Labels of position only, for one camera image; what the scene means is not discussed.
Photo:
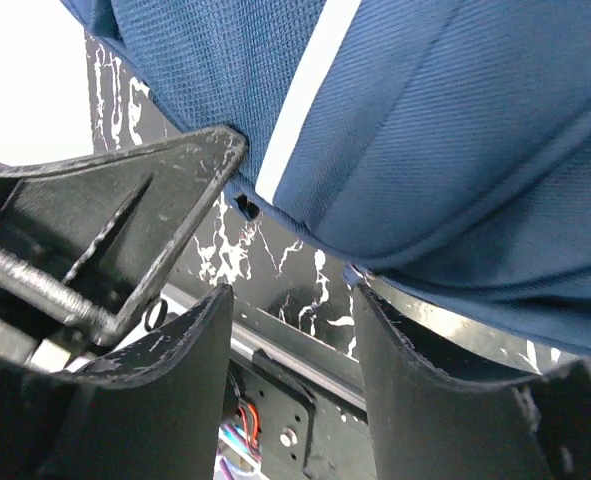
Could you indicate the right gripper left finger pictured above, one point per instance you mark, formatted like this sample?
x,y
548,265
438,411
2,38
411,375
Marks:
x,y
150,410

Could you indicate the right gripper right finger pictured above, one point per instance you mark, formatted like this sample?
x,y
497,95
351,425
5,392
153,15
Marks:
x,y
438,411

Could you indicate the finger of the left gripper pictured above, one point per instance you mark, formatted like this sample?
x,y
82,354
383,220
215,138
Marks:
x,y
89,242

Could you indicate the navy blue student backpack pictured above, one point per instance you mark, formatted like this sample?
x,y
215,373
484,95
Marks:
x,y
443,146

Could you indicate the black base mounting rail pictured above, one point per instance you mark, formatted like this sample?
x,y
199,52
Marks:
x,y
310,397

